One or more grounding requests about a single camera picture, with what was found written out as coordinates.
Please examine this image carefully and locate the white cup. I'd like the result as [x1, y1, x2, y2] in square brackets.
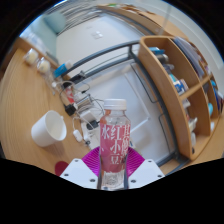
[30, 110, 68, 148]

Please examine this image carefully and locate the small white oval case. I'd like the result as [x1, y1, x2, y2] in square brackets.
[72, 129, 83, 143]

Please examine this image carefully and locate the small round white jar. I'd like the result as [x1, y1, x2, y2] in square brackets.
[36, 56, 52, 74]
[23, 48, 39, 66]

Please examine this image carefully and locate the flat round red coaster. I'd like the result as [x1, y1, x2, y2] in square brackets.
[54, 160, 70, 177]

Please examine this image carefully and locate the clear pink-labelled drink bottle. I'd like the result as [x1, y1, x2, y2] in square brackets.
[98, 98, 132, 191]

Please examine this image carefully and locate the long wooden wall shelf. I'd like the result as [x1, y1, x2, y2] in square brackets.
[96, 3, 188, 41]

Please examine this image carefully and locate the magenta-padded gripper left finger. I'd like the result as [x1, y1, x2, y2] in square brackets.
[59, 146, 101, 190]

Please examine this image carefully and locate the black upright device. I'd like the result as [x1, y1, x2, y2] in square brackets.
[68, 71, 87, 84]

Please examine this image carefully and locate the teal bed cushion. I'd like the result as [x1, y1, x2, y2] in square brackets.
[43, 11, 67, 34]

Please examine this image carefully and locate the grey metal desk frame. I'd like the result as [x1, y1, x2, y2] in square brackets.
[61, 39, 191, 168]

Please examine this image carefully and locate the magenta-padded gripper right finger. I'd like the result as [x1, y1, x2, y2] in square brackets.
[125, 146, 166, 190]

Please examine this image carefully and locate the white power strip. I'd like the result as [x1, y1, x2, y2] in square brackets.
[79, 109, 99, 141]

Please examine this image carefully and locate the wooden shelf unit with items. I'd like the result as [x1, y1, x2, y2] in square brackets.
[137, 34, 224, 161]

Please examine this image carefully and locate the blue white-capped tube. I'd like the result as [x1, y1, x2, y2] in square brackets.
[53, 60, 73, 79]

